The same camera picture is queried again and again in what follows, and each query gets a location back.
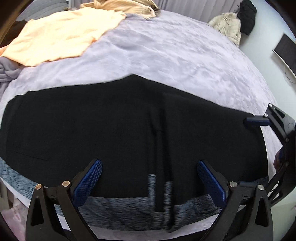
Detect grey blanket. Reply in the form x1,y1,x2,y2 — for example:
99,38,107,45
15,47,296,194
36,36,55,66
0,57,24,99

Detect tan striped garment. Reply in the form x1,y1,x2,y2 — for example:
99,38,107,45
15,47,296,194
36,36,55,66
80,0,161,19

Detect blue patterned fabric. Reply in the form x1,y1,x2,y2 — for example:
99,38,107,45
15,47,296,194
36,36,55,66
1,157,221,232

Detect lavender plush bedspread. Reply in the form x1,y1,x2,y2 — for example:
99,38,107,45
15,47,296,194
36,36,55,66
0,10,284,241

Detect black pants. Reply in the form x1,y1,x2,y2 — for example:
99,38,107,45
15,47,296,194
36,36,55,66
1,75,268,211

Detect grey headboard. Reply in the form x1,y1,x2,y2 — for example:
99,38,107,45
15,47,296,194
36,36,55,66
16,0,68,22

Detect beige puffer jacket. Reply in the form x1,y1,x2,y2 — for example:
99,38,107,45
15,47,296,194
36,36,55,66
208,13,241,47

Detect black hanging jacket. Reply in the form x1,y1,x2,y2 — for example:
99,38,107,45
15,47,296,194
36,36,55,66
237,0,257,36

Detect wall-mounted monitor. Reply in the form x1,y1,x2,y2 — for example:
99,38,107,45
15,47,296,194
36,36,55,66
273,34,296,77

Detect person's right hand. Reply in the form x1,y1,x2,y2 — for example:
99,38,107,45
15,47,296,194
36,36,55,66
273,146,285,172

